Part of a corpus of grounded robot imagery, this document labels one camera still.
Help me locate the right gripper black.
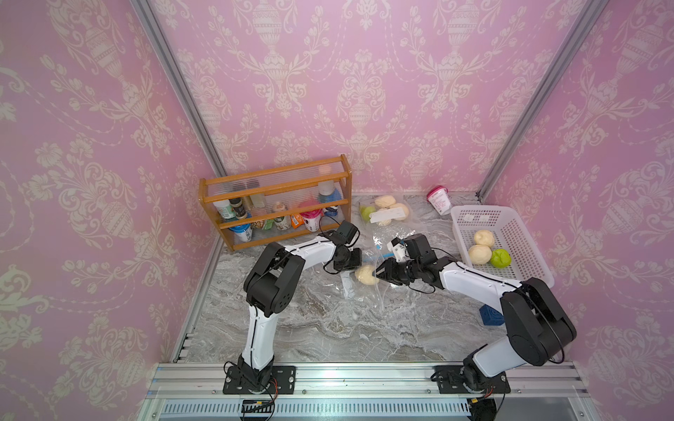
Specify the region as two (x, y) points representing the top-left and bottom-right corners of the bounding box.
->
(371, 258), (423, 285)

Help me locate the beige pear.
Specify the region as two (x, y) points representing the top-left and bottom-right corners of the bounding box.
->
(473, 229), (496, 247)
(355, 264), (379, 285)
(469, 244), (493, 265)

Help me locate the clear zip-top bag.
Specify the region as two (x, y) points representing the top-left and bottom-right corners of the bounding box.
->
(340, 247), (412, 312)
(357, 194), (419, 254)

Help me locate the green pear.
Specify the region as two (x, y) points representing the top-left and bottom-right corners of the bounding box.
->
(360, 205), (377, 223)
(490, 248), (512, 268)

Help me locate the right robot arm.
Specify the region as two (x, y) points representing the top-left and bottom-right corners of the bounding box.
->
(373, 234), (577, 394)

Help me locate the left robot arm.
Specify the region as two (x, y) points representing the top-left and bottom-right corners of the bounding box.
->
(230, 221), (362, 391)

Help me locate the pink lid cup on shelf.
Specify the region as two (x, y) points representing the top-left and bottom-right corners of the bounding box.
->
(299, 200), (323, 233)

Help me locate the orange snack packet on shelf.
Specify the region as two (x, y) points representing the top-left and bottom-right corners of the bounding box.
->
(290, 213), (305, 229)

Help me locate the blue white bottle on shelf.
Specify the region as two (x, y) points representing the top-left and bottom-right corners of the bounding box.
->
(318, 181), (342, 218)

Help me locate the pink lid yogurt cup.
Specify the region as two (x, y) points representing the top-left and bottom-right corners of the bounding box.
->
(427, 185), (452, 216)

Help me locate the wooden shelf rack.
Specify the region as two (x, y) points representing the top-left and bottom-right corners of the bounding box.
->
(198, 154), (353, 252)

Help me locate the blue lid cup lower shelf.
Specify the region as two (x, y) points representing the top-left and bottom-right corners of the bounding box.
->
(230, 224), (253, 243)

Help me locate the white plastic basket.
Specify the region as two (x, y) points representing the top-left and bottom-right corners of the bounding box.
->
(450, 205), (555, 287)

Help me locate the blue cube block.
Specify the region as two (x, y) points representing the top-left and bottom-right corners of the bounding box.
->
(479, 305), (505, 326)

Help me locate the dark spice jar on shelf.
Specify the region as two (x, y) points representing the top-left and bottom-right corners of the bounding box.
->
(229, 198), (247, 219)

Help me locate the white green bottle on shelf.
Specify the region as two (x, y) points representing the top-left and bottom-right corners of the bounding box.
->
(213, 199), (237, 221)

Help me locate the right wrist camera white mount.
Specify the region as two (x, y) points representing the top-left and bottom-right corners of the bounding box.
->
(386, 234), (425, 263)

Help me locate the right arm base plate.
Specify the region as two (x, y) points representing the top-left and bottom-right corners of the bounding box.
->
(430, 365), (512, 396)

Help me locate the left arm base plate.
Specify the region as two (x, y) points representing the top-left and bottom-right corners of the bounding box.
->
(222, 364), (297, 396)

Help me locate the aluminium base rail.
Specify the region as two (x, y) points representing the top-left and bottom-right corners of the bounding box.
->
(138, 362), (601, 420)

